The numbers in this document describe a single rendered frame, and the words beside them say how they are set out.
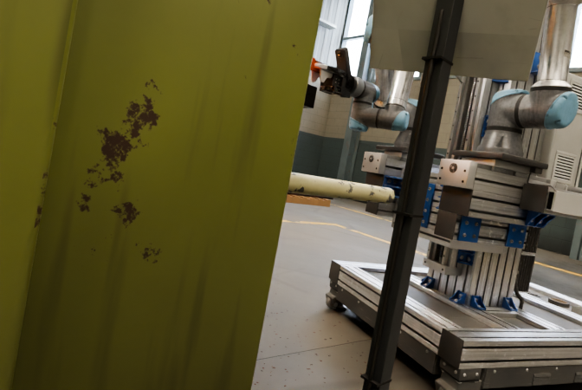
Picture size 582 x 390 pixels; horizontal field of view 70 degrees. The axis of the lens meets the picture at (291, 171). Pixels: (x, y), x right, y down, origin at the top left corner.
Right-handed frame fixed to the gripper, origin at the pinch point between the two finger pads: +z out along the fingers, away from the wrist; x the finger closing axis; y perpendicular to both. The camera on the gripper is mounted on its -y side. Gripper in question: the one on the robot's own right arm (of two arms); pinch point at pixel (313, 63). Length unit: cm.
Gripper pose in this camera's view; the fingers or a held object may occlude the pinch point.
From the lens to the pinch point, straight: 145.9
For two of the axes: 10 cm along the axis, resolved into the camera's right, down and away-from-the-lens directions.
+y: -1.8, 9.8, 0.3
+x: -6.7, -1.5, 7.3
